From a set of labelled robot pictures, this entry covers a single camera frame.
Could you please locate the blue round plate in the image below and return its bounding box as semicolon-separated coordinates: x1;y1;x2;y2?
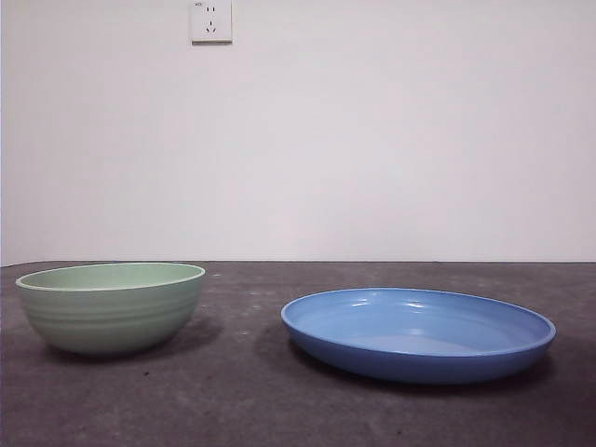
279;287;557;386

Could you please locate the green ribbed bowl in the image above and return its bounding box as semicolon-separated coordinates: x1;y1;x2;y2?
15;262;207;359

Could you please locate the white wall socket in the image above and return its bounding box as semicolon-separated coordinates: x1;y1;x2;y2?
190;0;234;47

